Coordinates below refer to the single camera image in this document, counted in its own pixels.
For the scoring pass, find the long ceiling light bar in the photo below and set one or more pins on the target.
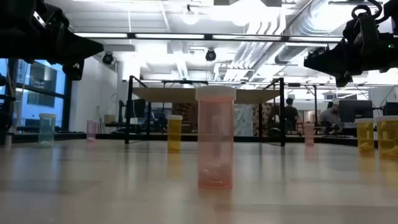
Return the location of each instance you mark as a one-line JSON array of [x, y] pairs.
[[169, 36]]

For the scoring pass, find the purple pink medicine bottle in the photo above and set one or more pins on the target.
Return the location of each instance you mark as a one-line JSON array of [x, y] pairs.
[[91, 130]]

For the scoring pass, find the black background metal frame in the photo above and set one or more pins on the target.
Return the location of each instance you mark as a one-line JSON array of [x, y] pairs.
[[315, 102]]

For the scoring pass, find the wooden shelf black legs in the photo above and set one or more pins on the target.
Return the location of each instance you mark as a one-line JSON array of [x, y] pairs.
[[174, 95]]

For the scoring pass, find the salmon pink medicine bottle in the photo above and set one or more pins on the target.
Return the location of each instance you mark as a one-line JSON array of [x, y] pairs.
[[215, 140], [308, 133]]

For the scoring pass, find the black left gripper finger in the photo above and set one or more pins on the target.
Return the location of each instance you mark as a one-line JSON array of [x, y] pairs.
[[84, 48]]

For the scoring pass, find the large black-framed window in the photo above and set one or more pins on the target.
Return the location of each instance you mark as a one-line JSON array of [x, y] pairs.
[[37, 102]]

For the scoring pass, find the black ceiling spotlight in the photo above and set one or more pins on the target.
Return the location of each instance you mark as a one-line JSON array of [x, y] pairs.
[[211, 55], [108, 58]]

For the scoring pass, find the white marbled panel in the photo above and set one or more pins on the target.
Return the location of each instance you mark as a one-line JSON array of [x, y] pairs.
[[243, 121]]

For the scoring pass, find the round white pendant lamp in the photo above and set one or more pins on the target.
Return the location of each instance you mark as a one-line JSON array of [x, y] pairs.
[[190, 17]]

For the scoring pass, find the patterned tapestry panel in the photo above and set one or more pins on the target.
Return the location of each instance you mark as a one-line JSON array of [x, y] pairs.
[[189, 115]]

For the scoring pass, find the black aluminium table frame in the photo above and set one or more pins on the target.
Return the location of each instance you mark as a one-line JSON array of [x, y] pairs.
[[149, 137]]

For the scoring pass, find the small cardboard box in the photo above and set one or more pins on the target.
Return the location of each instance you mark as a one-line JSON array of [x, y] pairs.
[[109, 119]]

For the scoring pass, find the silver ventilation duct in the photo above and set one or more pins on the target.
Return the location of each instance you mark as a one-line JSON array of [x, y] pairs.
[[292, 53]]

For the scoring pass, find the person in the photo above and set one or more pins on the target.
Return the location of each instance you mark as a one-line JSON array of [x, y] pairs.
[[290, 113], [331, 116]]

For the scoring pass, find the black computer monitor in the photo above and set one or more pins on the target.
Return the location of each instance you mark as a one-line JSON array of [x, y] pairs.
[[139, 109], [355, 110], [391, 109]]

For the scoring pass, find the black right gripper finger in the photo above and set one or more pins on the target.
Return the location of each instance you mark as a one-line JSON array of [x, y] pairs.
[[326, 60]]

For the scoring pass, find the teal medicine bottle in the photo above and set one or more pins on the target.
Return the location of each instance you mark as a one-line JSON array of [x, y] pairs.
[[47, 130]]

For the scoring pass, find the small white cylinder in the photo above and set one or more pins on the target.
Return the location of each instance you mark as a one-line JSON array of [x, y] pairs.
[[8, 140]]

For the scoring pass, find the amber yellow medicine bottle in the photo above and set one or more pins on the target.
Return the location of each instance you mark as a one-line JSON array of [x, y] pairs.
[[365, 135], [387, 137], [174, 133]]

